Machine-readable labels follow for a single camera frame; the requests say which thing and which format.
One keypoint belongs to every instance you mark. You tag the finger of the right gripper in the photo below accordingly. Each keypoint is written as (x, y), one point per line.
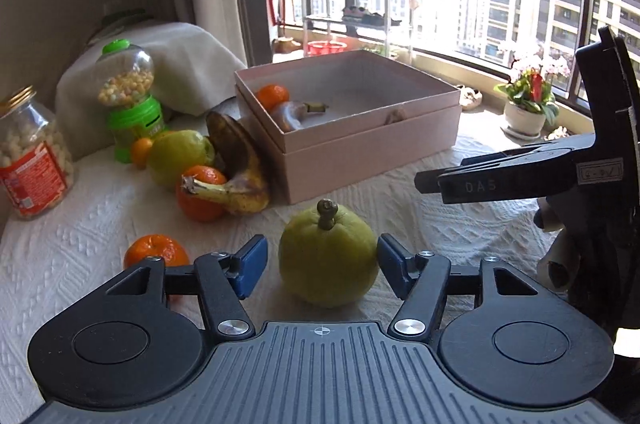
(526, 172)

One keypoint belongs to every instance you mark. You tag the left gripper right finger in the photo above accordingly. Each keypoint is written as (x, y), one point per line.
(423, 281)

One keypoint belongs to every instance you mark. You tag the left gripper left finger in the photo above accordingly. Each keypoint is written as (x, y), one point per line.
(221, 280)

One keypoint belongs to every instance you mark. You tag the mandarin with green leaf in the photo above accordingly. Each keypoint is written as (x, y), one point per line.
(156, 245)

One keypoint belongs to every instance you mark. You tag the spotted ripe banana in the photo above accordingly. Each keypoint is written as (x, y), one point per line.
(247, 190)

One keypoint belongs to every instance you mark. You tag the yellow green pear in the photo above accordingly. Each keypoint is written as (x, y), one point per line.
(327, 255)

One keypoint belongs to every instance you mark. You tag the large green pear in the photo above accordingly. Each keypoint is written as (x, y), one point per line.
(174, 153)

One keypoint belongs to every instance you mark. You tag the brown banana with sticker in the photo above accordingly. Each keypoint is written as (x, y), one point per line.
(289, 115)

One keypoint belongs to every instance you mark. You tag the orange mandarin front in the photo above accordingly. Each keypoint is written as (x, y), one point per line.
(272, 95)

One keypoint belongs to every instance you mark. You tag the potted plant white pot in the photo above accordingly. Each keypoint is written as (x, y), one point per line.
(530, 102)

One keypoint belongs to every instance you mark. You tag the small orange kumquat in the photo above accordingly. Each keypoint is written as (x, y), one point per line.
(140, 151)

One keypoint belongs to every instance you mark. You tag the white textured tablecloth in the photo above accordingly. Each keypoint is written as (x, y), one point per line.
(49, 262)

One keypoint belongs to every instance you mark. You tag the pink cardboard box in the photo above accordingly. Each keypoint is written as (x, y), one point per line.
(381, 115)

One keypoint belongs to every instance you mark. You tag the glass jar red label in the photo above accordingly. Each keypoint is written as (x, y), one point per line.
(37, 170)

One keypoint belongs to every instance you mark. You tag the green candy dispenser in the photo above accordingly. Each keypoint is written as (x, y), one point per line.
(125, 73)

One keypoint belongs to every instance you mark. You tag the red plastic basket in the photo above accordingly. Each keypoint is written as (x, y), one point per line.
(317, 48)

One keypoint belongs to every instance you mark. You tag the metal shoe rack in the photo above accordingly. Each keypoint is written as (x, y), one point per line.
(386, 26)

